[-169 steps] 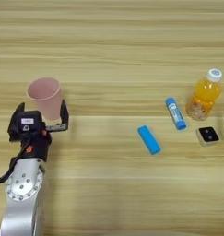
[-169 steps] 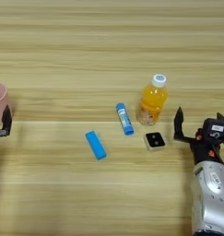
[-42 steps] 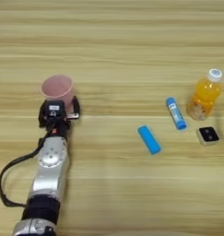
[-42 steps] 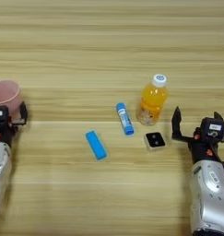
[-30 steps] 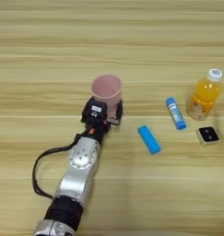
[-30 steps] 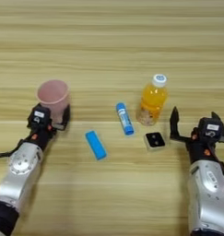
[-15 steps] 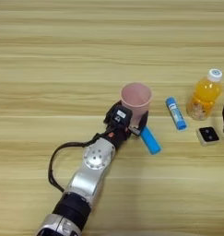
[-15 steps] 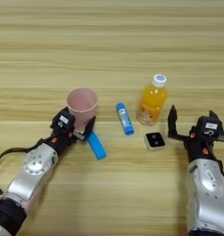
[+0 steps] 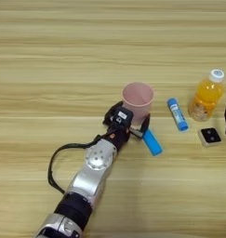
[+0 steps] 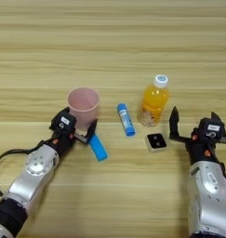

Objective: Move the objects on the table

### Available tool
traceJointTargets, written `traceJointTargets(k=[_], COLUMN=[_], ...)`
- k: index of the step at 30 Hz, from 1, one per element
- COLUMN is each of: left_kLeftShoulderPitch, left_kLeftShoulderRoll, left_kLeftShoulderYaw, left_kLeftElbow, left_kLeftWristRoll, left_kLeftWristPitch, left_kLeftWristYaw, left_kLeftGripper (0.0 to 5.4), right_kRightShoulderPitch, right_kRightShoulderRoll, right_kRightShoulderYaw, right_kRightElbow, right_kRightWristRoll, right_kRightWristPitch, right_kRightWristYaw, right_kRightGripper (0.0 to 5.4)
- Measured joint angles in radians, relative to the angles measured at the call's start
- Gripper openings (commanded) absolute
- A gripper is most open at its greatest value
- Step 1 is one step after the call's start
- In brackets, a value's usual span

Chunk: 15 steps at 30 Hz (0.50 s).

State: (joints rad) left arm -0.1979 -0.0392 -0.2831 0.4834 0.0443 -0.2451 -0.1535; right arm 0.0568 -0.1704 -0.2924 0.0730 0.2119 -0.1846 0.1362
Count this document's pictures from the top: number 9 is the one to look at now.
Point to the orange juice bottle white cap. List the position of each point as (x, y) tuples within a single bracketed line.
[(207, 94)]

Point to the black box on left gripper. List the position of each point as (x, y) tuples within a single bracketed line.
[(122, 117)]

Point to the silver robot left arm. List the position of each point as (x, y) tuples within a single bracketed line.
[(92, 173)]

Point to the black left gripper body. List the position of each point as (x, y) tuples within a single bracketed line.
[(119, 136)]

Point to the blue bar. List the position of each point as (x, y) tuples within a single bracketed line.
[(153, 142)]

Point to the blue glue stick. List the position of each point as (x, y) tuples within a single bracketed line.
[(178, 114)]

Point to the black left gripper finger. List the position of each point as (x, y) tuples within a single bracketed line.
[(112, 113), (145, 124)]

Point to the pink plastic cup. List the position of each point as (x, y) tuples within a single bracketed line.
[(137, 102)]

